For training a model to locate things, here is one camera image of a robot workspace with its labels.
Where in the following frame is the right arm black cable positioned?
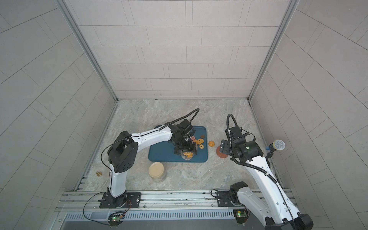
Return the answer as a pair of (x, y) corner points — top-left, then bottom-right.
(226, 113), (297, 228)

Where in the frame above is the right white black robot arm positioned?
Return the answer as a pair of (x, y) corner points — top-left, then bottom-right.
(220, 126), (313, 230)

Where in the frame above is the left circuit board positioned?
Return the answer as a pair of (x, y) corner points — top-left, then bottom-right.
(107, 212), (124, 227)

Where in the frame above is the red round jar lid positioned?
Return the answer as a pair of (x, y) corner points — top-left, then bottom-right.
(216, 146), (228, 159)

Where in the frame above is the circuit board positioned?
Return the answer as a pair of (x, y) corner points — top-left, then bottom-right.
(233, 209), (251, 225)
(107, 212), (124, 227)

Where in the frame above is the clear jar with beige lid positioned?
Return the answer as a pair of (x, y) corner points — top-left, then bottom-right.
(149, 162), (166, 181)

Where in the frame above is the microphone with foam head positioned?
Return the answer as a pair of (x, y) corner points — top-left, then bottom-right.
(265, 140), (286, 159)

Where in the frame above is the aluminium mounting rail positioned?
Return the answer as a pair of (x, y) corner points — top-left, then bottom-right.
(51, 190), (238, 212)

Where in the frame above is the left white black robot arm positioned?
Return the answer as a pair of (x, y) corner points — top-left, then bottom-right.
(99, 119), (197, 209)

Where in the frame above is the teal plastic tray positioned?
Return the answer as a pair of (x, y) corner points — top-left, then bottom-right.
(148, 126), (208, 163)

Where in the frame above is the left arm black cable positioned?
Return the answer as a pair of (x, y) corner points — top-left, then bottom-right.
(100, 108), (200, 173)

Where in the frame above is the right circuit board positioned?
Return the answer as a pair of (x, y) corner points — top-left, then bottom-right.
(233, 209), (251, 225)

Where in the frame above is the cookies pile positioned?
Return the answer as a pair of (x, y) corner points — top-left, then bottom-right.
(190, 135), (205, 149)

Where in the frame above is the clear jar with red lid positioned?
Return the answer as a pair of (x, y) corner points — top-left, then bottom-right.
(180, 142), (197, 161)

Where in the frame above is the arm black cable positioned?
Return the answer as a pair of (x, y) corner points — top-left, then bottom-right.
(100, 108), (200, 173)
(226, 113), (297, 228)

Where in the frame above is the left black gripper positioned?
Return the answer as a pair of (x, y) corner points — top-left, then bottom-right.
(173, 134), (200, 155)

